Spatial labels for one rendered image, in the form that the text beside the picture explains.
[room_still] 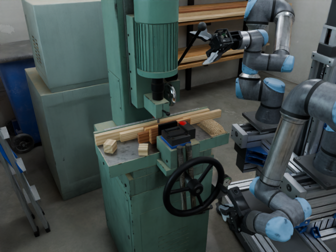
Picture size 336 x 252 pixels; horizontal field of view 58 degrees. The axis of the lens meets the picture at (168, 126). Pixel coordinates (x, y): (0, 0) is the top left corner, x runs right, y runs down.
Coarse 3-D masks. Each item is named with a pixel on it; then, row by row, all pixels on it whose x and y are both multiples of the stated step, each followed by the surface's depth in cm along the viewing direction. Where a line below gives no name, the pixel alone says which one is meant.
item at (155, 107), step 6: (144, 96) 142; (150, 96) 141; (144, 102) 144; (150, 102) 137; (156, 102) 135; (162, 102) 135; (168, 102) 135; (150, 108) 139; (156, 108) 134; (162, 108) 135; (168, 108) 137; (156, 114) 135; (162, 114) 137
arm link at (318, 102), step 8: (312, 88) 91; (320, 88) 89; (328, 88) 88; (312, 96) 90; (320, 96) 88; (328, 96) 87; (304, 104) 93; (312, 104) 90; (320, 104) 88; (328, 104) 86; (312, 112) 92; (320, 112) 89; (328, 112) 86; (328, 120) 88
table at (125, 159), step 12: (204, 132) 145; (228, 132) 145; (120, 144) 136; (132, 144) 136; (204, 144) 141; (216, 144) 145; (108, 156) 127; (120, 156) 127; (132, 156) 127; (144, 156) 128; (156, 156) 130; (108, 168) 122; (120, 168) 124; (132, 168) 127; (168, 168) 125
